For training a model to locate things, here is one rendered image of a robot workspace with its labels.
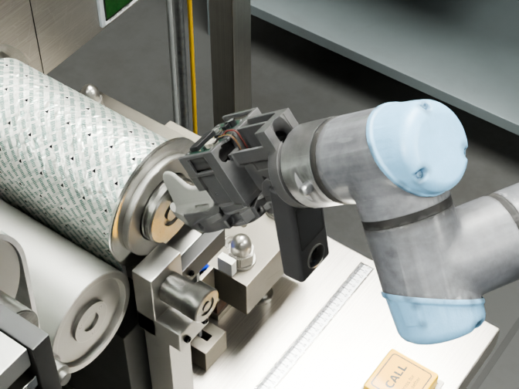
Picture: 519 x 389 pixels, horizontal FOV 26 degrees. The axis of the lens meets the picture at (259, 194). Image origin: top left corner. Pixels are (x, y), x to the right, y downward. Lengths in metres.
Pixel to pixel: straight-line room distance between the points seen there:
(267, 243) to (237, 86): 0.91
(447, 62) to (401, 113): 2.12
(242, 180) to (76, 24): 0.55
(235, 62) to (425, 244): 1.41
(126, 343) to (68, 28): 0.45
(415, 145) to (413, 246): 0.08
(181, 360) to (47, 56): 0.44
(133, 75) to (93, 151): 2.05
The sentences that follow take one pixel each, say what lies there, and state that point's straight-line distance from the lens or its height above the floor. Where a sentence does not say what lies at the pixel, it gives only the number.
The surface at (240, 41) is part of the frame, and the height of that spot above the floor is 0.68.
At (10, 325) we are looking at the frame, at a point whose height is 1.44.
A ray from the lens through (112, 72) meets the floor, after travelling 3.21.
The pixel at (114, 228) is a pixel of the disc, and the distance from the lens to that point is 1.12.
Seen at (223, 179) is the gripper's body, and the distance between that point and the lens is 1.01.
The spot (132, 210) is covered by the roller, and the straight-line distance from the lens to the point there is 1.12.
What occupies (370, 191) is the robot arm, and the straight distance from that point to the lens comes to 0.88.
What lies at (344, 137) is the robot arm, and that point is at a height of 1.49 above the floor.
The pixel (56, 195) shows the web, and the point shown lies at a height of 1.26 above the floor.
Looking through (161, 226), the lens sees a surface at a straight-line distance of 1.16.
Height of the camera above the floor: 2.12
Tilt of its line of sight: 48 degrees down
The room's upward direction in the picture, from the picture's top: straight up
